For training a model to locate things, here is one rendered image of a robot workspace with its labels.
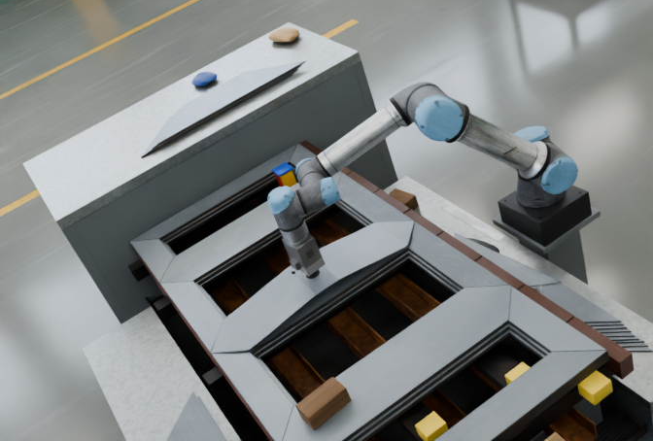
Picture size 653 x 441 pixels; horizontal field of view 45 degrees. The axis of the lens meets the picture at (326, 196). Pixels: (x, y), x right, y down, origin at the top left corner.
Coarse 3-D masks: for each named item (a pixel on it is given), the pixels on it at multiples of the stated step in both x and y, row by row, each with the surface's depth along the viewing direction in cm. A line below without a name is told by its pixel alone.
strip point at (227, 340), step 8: (224, 320) 235; (224, 328) 232; (232, 328) 231; (224, 336) 230; (232, 336) 229; (216, 344) 229; (224, 344) 227; (232, 344) 226; (240, 344) 225; (216, 352) 226; (224, 352) 225
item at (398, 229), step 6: (378, 222) 251; (384, 222) 250; (390, 222) 249; (396, 222) 249; (402, 222) 248; (384, 228) 247; (390, 228) 247; (396, 228) 246; (402, 228) 245; (408, 228) 245; (396, 234) 243; (402, 234) 243; (408, 234) 242; (402, 240) 240; (408, 240) 240
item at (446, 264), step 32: (256, 192) 295; (192, 224) 288; (416, 224) 246; (416, 256) 235; (448, 256) 229; (352, 288) 232; (448, 288) 223; (288, 320) 228; (320, 320) 229; (256, 352) 223; (480, 352) 200; (544, 352) 193; (576, 384) 185; (256, 416) 204; (384, 416) 192
